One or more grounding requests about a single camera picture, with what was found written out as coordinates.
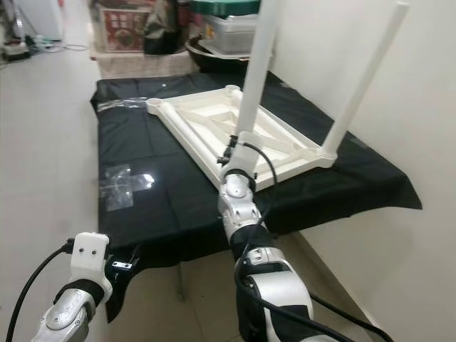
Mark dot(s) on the white plastic table top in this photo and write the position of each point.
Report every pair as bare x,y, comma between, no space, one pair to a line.
206,121

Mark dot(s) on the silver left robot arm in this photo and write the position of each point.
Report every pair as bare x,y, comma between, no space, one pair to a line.
64,317

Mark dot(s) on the black tablecloth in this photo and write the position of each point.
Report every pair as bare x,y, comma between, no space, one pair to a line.
185,214

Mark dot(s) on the clear tape cross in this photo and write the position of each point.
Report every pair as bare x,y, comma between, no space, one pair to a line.
128,187

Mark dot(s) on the black round wok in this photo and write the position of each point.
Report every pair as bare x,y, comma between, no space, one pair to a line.
210,63

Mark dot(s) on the clear plastic storage container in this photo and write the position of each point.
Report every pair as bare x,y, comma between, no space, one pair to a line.
228,35

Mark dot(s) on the beige cloth covered stand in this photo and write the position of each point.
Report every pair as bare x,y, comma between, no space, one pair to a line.
142,65

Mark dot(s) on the black glossy bag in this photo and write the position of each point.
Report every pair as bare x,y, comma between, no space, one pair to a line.
164,32

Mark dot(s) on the dark green pot lid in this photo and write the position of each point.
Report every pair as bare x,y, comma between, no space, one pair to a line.
221,7

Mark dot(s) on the red printed carton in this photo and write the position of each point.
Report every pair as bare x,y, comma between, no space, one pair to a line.
122,30

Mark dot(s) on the white refrigerator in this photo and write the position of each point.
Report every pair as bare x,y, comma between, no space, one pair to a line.
43,18

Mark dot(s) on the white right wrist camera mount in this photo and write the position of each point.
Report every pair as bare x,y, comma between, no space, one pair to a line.
242,162

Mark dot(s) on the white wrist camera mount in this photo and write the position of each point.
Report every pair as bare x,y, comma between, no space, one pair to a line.
89,253
242,162

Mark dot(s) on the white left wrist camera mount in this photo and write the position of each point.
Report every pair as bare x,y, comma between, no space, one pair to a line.
89,253

